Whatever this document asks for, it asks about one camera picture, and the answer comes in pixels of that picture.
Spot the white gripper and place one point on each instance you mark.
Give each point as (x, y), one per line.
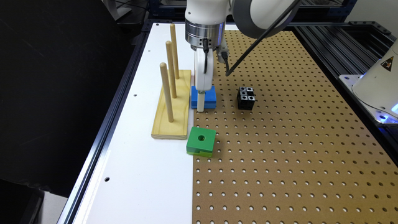
(204, 68)

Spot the blue block with hole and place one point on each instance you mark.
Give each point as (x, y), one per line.
(210, 98)

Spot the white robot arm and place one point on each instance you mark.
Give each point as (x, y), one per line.
(205, 22)

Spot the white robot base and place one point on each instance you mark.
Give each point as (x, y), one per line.
(376, 89)

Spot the black cube block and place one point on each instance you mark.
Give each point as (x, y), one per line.
(246, 98)

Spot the green block with hole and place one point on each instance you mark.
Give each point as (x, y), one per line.
(201, 142)

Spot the front wooden peg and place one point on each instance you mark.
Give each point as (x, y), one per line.
(166, 87)

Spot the wooden peg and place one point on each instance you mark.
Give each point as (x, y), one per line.
(170, 61)
(174, 50)
(166, 87)

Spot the wooden peg stand base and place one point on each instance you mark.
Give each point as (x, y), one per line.
(162, 128)

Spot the middle wooden peg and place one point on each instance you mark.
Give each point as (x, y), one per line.
(170, 61)

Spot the rear wooden peg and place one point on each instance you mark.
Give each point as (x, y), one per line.
(174, 50)

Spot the brown pegboard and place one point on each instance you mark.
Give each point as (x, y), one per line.
(301, 155)

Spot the black aluminium table frame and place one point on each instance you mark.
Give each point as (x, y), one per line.
(130, 177)

